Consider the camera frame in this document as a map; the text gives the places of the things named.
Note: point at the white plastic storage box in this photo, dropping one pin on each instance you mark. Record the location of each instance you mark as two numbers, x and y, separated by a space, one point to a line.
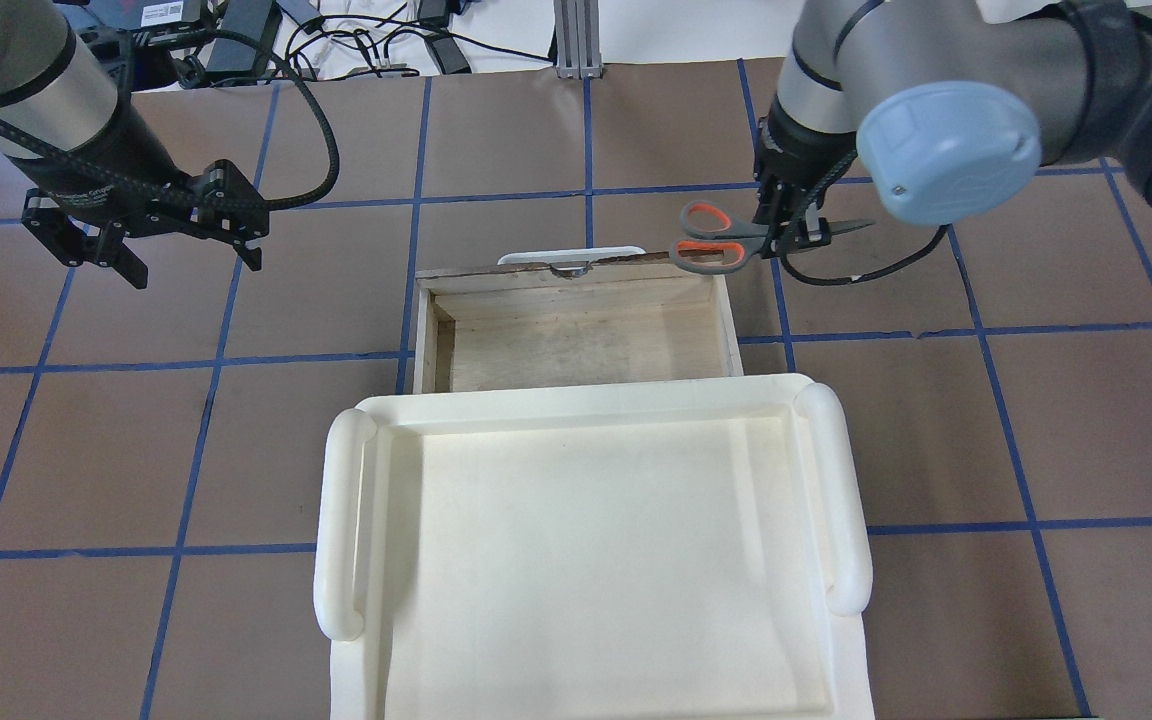
661 550

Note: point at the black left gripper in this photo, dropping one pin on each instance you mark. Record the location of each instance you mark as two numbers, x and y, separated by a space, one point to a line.
104 165

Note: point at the orange grey handled scissors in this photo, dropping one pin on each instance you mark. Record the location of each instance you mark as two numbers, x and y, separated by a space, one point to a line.
714 243

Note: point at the white drawer handle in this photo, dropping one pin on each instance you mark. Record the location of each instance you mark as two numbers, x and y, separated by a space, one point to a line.
569 257

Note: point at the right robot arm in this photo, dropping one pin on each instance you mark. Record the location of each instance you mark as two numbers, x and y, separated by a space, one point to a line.
951 114

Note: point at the wooden drawer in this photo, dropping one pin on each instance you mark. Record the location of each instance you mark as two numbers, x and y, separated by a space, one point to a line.
619 320

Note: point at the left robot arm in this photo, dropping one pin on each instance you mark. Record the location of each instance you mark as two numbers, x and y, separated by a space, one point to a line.
99 174

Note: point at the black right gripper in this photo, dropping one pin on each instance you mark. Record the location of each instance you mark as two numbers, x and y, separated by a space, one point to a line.
792 141

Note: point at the aluminium frame post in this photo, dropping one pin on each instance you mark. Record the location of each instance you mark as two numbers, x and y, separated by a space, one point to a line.
577 40

